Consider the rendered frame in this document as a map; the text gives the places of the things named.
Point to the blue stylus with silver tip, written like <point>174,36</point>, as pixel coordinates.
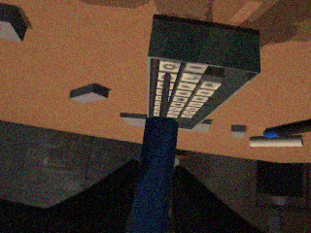
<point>156,169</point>

